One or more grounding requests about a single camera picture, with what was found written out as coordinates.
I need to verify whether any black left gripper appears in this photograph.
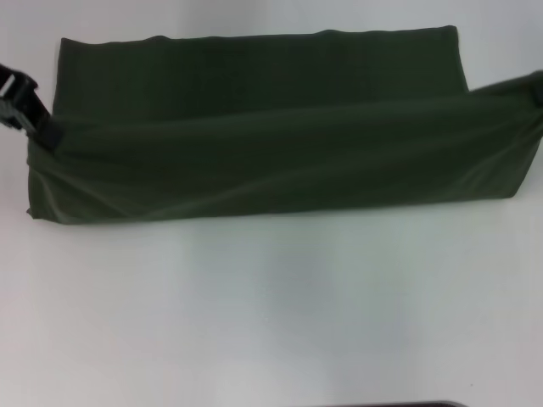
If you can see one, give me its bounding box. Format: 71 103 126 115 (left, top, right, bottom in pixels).
0 62 65 153

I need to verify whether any dark green FREE t-shirt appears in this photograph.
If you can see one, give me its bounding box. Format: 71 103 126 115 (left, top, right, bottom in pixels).
24 24 543 225

